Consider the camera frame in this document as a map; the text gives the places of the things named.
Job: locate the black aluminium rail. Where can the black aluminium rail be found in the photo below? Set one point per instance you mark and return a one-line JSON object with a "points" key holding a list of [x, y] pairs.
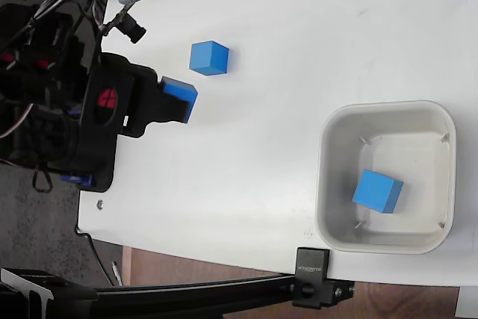
{"points": [[168, 294]]}

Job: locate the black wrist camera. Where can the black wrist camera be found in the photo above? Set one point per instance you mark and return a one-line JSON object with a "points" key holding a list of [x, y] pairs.
{"points": [[130, 27]]}

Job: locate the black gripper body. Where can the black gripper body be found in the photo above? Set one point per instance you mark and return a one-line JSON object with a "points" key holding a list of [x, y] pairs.
{"points": [[123, 98]]}

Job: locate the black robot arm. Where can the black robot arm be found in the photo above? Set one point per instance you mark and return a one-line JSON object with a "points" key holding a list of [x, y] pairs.
{"points": [[41, 91]]}

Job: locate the white plastic bin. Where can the white plastic bin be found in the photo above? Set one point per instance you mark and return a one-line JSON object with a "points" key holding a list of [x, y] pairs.
{"points": [[386, 177]]}

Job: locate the small metal nut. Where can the small metal nut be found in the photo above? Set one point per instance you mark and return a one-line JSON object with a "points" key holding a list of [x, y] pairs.
{"points": [[100, 204]]}

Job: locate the black table clamp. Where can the black table clamp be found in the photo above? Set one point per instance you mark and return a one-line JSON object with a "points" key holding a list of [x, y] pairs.
{"points": [[311, 278]]}

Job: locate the blue cube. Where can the blue cube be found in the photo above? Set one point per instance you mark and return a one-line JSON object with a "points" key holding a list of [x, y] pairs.
{"points": [[181, 89], [377, 192], [208, 59]]}

